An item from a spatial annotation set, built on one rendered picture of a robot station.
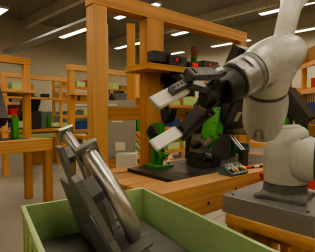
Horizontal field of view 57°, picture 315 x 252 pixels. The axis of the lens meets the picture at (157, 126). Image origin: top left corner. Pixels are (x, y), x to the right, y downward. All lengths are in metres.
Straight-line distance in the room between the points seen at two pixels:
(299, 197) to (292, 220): 0.11
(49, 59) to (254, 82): 11.95
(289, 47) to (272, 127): 0.20
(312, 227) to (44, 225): 0.83
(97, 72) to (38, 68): 10.51
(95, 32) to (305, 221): 1.38
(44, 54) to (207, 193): 11.32
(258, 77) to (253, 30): 11.41
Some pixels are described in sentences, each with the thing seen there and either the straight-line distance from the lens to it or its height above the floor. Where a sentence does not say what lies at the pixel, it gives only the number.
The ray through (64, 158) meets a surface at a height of 1.12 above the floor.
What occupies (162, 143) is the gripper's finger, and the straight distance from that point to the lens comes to 0.61.
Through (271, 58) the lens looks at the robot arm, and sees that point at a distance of 0.68.
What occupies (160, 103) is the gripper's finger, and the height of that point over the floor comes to 1.26.
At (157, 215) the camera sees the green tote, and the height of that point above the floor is 0.89.
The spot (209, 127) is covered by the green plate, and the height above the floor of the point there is 1.14.
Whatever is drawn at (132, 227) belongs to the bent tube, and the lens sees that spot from 0.51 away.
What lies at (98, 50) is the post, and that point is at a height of 1.59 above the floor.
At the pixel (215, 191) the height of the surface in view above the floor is 0.85.
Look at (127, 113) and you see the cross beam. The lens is 1.92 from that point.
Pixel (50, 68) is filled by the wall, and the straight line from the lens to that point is 12.41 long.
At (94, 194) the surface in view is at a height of 1.11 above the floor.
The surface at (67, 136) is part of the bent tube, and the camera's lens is 0.83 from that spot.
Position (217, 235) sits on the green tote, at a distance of 0.79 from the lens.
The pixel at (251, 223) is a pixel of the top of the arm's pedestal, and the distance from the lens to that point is 1.15.
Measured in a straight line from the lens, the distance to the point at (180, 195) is 1.32.
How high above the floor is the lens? 1.24
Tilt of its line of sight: 3 degrees down
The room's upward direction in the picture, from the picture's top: straight up
